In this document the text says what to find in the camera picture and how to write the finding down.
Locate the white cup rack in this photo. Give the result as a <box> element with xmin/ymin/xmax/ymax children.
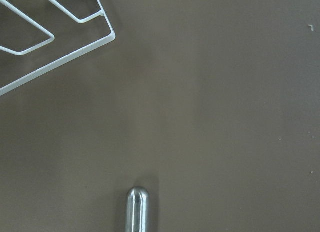
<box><xmin>0</xmin><ymin>0</ymin><xmax>116</xmax><ymax>95</ymax></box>

